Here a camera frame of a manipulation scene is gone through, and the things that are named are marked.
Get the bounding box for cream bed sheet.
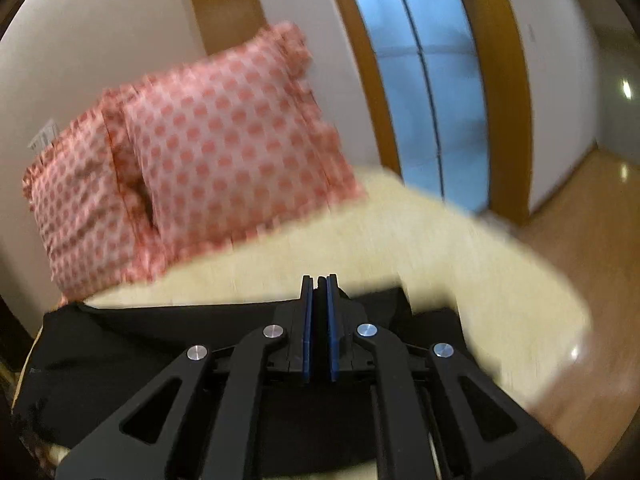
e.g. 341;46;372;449
17;162;593;480

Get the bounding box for white wall switch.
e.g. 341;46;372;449
27;119;58;151

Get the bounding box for frosted glass sliding door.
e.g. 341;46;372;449
320;0;533;221

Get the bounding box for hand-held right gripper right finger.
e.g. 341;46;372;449
318;274;586;480

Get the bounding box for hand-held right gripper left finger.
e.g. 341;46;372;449
55;274;319;480

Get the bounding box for pink dotted pillow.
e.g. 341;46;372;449
102;22;368;281
21;97;166;301

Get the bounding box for black pants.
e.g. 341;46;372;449
11;286;488;467

